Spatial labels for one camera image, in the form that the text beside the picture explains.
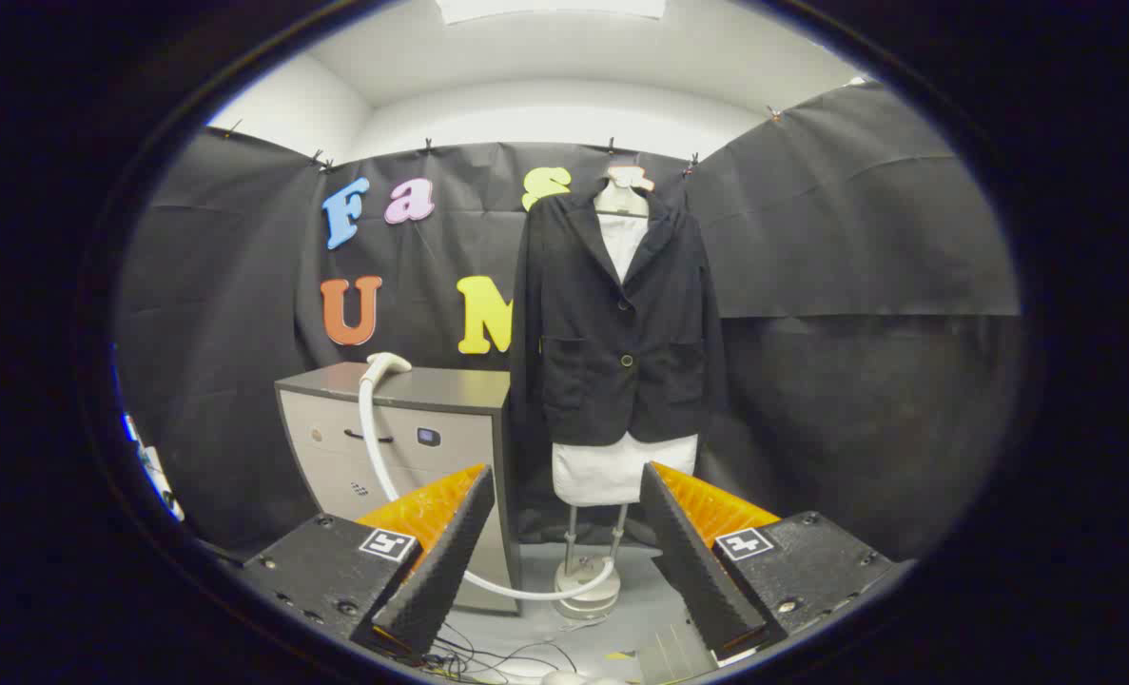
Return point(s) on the row of backdrop clips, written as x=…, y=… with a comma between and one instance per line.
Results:
x=428, y=146

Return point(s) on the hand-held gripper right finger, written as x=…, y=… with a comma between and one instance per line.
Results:
x=692, y=571

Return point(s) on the grey cabinet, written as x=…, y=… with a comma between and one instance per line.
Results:
x=450, y=390

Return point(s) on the beige plastic hanger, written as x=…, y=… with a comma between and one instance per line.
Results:
x=621, y=202

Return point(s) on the garment steamer base with poles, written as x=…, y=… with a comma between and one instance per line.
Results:
x=578, y=571

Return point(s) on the black blazer jacket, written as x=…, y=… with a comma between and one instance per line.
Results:
x=593, y=314

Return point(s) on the black backdrop cloth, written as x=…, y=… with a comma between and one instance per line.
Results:
x=859, y=238

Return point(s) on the long ceiling light panel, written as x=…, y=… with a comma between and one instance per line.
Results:
x=545, y=8

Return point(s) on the white and blue equipment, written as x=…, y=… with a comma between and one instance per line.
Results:
x=157, y=480

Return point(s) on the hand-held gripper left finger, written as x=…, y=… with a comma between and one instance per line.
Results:
x=450, y=561

